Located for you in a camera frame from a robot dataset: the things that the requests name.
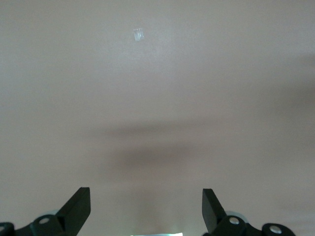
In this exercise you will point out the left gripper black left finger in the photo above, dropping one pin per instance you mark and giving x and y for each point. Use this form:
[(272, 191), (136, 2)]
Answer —
[(73, 214)]

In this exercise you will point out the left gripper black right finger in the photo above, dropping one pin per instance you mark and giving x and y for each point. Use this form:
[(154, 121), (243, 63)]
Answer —
[(212, 216)]

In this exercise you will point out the brown table cover sheet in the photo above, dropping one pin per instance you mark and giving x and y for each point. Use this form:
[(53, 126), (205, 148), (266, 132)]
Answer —
[(98, 98)]

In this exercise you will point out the small clear tape piece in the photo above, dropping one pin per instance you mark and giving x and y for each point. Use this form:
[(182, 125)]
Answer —
[(138, 35)]

